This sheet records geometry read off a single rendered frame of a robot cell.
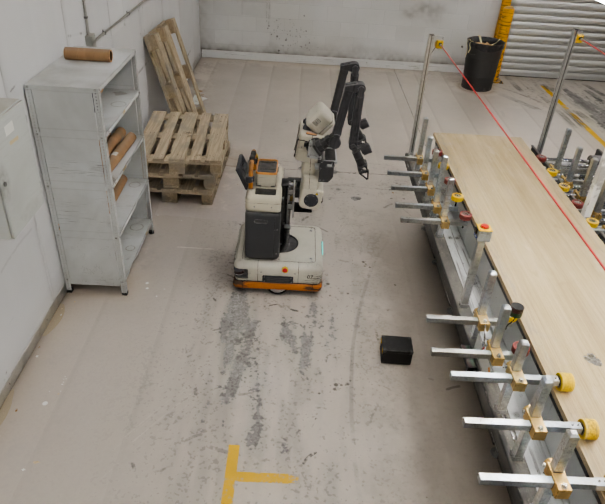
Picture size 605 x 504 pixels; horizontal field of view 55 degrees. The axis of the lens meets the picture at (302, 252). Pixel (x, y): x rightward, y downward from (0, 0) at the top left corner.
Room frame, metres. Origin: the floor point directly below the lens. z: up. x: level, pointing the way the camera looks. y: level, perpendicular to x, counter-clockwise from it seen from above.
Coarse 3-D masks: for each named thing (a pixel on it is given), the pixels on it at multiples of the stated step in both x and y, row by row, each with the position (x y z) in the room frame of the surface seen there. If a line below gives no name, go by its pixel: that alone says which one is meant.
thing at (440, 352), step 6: (432, 348) 2.05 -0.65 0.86; (438, 348) 2.05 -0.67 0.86; (444, 348) 2.05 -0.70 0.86; (450, 348) 2.06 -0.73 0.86; (432, 354) 2.03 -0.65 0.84; (438, 354) 2.03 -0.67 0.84; (444, 354) 2.03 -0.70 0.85; (450, 354) 2.03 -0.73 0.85; (456, 354) 2.03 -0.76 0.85; (462, 354) 2.03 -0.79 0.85; (468, 354) 2.03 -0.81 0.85; (474, 354) 2.03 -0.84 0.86; (480, 354) 2.03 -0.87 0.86; (486, 354) 2.03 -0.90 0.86; (504, 354) 2.04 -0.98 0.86; (510, 354) 2.04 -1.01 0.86
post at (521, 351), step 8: (520, 344) 1.83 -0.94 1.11; (528, 344) 1.82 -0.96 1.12; (520, 352) 1.82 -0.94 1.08; (512, 360) 1.85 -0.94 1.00; (520, 360) 1.82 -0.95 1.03; (512, 368) 1.83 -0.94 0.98; (520, 368) 1.82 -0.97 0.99; (504, 384) 1.85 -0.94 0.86; (504, 392) 1.82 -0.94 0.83; (512, 392) 1.82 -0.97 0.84; (504, 400) 1.82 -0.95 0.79; (504, 408) 1.82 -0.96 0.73
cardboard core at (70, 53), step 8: (64, 48) 3.87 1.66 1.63; (72, 48) 3.88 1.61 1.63; (80, 48) 3.88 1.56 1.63; (88, 48) 3.89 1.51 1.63; (64, 56) 3.85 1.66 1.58; (72, 56) 3.85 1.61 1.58; (80, 56) 3.85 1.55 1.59; (88, 56) 3.85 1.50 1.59; (96, 56) 3.86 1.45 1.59; (104, 56) 3.86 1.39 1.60; (112, 56) 3.93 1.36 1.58
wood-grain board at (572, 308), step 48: (480, 144) 4.50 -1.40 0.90; (480, 192) 3.63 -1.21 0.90; (528, 192) 3.68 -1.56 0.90; (528, 240) 3.03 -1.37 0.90; (576, 240) 3.07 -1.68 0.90; (528, 288) 2.53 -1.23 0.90; (576, 288) 2.56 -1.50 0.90; (528, 336) 2.14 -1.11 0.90; (576, 336) 2.16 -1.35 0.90; (576, 384) 1.83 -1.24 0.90
